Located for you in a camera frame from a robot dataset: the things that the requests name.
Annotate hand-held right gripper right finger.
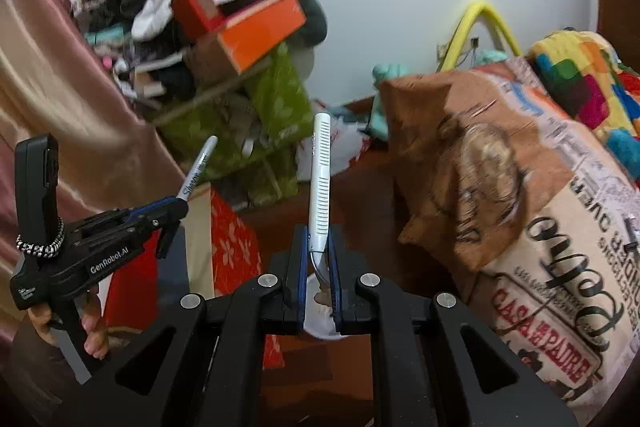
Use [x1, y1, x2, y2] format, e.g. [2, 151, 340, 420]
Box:
[327, 224, 579, 427]

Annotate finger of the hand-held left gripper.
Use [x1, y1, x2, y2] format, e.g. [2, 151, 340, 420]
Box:
[154, 219, 179, 259]
[120, 198, 190, 228]

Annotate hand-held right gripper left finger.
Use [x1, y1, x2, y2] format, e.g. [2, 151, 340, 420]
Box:
[52, 224, 308, 427]

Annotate silver marker pen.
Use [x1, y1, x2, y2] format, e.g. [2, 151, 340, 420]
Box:
[176, 135, 220, 204]

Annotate person's left hand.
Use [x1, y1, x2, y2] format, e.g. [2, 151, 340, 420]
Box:
[27, 287, 110, 359]

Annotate red flower print bag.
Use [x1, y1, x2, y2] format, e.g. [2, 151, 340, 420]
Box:
[104, 184, 287, 372]

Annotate white plastic bag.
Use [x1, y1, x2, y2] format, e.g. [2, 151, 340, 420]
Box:
[296, 104, 372, 184]

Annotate pink curtain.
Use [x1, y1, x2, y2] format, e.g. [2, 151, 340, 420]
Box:
[0, 0, 168, 320]

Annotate green leaf print bag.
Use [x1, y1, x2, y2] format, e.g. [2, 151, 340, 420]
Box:
[154, 42, 317, 208]

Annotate pile of dark clothes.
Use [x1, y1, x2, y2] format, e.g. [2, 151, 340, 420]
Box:
[74, 0, 198, 105]

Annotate orange cardboard box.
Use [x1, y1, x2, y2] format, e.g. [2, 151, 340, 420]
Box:
[192, 0, 307, 78]

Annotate newspaper print blanket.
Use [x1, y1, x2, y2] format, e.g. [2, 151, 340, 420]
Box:
[377, 57, 640, 408]

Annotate red box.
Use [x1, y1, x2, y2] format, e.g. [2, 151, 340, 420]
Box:
[171, 0, 227, 44]

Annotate dark grey cloth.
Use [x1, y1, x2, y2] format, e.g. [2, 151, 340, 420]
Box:
[262, 0, 329, 48]

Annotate grey marker pen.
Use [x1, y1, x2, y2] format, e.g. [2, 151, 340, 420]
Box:
[624, 214, 640, 254]

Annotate yellow hoop tube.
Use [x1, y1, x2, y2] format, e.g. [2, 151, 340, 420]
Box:
[437, 0, 524, 72]

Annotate colourful patchwork blanket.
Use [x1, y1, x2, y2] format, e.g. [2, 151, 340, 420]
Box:
[527, 29, 640, 182]

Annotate black white braided cord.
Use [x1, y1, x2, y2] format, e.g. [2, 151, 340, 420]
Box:
[16, 216, 67, 255]

